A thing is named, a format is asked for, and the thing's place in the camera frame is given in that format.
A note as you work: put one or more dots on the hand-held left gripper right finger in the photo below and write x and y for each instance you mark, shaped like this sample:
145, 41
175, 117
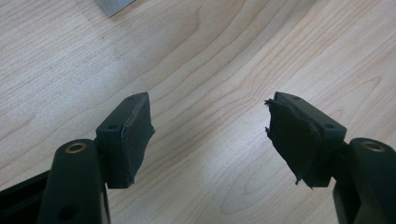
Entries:
299, 140

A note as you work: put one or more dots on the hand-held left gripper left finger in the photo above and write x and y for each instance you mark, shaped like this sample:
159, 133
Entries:
124, 146

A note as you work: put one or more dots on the grey metal block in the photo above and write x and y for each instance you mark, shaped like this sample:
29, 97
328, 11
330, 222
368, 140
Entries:
113, 5

